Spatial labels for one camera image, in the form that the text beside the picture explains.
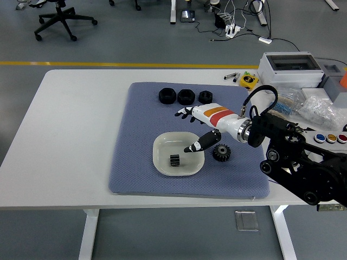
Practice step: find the white flat box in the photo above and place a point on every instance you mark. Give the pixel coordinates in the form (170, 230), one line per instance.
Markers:
(309, 93)

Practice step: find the clear bag of white parts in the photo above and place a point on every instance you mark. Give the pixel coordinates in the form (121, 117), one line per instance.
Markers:
(320, 111)

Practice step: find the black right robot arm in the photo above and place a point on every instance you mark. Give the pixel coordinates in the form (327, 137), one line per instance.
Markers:
(284, 140)

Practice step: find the white square shallow dish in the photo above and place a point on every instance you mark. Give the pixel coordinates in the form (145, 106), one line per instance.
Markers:
(162, 151)

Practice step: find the grey under-table control panel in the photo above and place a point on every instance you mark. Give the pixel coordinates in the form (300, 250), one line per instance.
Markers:
(332, 208)

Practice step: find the yellow push button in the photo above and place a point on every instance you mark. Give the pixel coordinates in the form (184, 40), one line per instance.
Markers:
(331, 138)

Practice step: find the white button control box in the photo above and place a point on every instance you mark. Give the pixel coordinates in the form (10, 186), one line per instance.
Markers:
(325, 146)

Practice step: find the small black spur gear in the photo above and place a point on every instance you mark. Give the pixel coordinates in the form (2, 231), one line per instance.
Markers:
(174, 160)

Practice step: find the blue push button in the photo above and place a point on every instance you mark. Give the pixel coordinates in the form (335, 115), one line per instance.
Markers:
(320, 137)

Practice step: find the white power strip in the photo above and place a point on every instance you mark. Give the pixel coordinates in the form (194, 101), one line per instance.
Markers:
(232, 30)

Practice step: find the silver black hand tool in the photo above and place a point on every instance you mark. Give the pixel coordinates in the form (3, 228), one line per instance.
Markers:
(232, 76)

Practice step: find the white table leg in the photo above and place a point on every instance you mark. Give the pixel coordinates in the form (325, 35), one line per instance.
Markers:
(88, 235)
(283, 233)

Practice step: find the black office chair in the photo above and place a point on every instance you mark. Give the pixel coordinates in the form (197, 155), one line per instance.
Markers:
(61, 19)

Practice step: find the red push button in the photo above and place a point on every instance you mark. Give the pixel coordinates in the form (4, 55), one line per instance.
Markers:
(342, 138)

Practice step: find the white desk leg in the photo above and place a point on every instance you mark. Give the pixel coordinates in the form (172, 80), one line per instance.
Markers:
(333, 4)
(260, 13)
(173, 10)

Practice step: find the white power adapter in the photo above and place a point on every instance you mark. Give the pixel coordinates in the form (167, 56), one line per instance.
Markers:
(265, 40)

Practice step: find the large black spur gear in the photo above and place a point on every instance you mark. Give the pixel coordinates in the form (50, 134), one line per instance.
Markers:
(221, 153)

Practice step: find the grey electrical enclosure box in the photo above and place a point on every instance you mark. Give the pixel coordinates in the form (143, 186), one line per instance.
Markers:
(287, 73)

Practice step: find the blue-grey textured mat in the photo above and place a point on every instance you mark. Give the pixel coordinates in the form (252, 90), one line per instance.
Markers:
(141, 127)

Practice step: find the small black hex nut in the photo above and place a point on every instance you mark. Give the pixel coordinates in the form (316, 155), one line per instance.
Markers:
(205, 97)

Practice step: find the grey plastic box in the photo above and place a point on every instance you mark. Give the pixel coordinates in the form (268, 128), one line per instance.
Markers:
(332, 81)

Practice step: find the large black hex nut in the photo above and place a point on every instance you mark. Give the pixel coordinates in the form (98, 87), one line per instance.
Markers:
(186, 97)
(166, 95)

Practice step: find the black office chair base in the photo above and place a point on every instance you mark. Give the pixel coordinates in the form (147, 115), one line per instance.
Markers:
(137, 4)

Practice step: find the orange block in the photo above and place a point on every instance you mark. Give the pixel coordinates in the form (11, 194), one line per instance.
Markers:
(344, 80)

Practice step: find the metal floor plate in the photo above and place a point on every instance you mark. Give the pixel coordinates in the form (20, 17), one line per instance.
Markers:
(246, 220)

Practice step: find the black desk phone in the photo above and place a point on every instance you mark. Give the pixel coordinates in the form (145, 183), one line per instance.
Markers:
(187, 15)

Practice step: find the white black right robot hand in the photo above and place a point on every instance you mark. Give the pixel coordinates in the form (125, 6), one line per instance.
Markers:
(217, 119)

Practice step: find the yellow tape measure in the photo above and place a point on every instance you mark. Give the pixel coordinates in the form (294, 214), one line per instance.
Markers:
(248, 81)

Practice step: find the black power adapter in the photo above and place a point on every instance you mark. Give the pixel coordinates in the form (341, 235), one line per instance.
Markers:
(219, 20)

